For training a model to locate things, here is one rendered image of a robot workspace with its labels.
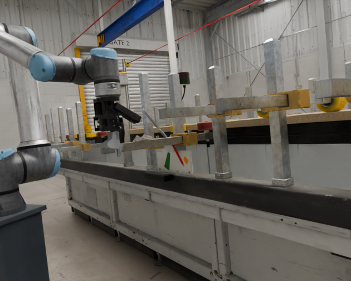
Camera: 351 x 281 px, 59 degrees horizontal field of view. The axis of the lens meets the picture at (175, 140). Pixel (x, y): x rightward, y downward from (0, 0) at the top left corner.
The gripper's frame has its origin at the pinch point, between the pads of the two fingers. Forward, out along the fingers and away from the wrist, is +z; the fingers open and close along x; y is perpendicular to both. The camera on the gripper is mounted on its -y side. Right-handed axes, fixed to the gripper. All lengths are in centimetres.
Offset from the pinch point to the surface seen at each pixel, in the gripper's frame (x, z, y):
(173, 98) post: -3.1, -19.1, -28.0
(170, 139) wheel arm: 1.5, -2.5, -21.2
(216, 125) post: 21.5, -6.6, -28.0
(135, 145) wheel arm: 1.5, -2.1, -5.8
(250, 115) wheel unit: -57, -9, -137
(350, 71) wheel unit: 17, -29, -137
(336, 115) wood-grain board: 53, -6, -49
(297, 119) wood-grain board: 40, -6, -49
